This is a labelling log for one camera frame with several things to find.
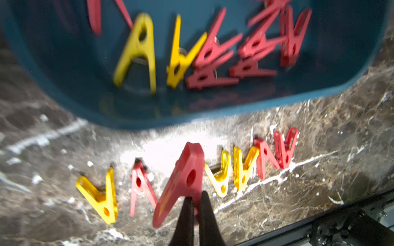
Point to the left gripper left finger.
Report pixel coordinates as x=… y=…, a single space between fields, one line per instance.
x=184 y=231

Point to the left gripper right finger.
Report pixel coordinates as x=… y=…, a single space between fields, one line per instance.
x=208 y=228

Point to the yellow clothespin row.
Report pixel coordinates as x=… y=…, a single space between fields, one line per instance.
x=220 y=180
x=243 y=169

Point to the red clothespin row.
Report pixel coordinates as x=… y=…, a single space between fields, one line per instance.
x=186 y=180

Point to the big yellow clothespin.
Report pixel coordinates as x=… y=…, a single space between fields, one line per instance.
x=140 y=43

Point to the teal plastic storage box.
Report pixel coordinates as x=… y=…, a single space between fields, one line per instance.
x=146 y=64

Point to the clothespin pile in box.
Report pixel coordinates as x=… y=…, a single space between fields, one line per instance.
x=277 y=28

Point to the red clothespin in box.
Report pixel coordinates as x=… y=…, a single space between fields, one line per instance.
x=94 y=15

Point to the slim yellow clothespin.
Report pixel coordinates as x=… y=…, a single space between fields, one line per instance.
x=179 y=63

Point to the black front mounting rail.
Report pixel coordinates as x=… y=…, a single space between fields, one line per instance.
x=355 y=224

